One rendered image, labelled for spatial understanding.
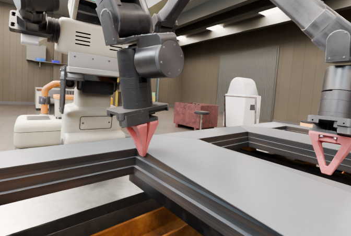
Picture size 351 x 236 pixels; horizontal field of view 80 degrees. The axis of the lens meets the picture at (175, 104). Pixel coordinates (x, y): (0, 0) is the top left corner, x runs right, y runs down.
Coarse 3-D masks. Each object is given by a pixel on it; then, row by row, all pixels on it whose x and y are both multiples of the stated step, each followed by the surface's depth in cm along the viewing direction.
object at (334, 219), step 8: (344, 200) 26; (336, 208) 24; (344, 208) 24; (328, 216) 22; (336, 216) 23; (344, 216) 23; (312, 224) 21; (320, 224) 21; (328, 224) 21; (336, 224) 21; (344, 224) 21; (304, 232) 19; (312, 232) 20; (320, 232) 20; (328, 232) 20; (336, 232) 20; (344, 232) 20
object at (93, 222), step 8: (152, 200) 65; (128, 208) 59; (136, 208) 61; (144, 208) 63; (152, 208) 65; (104, 216) 55; (112, 216) 56; (120, 216) 58; (128, 216) 60; (136, 216) 61; (80, 224) 51; (88, 224) 52; (96, 224) 53; (104, 224) 55; (112, 224) 56; (56, 232) 47; (64, 232) 48; (72, 232) 50; (80, 232) 51; (88, 232) 52; (96, 232) 54
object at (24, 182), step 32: (288, 128) 94; (64, 160) 34; (96, 160) 38; (128, 160) 42; (0, 192) 29; (32, 192) 31; (160, 192) 35; (192, 192) 30; (224, 224) 25; (256, 224) 23
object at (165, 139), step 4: (164, 136) 56; (168, 136) 56; (152, 140) 50; (156, 140) 51; (160, 140) 51; (164, 140) 51; (168, 140) 51; (172, 140) 52; (176, 140) 52; (180, 140) 52; (184, 140) 52; (152, 144) 47
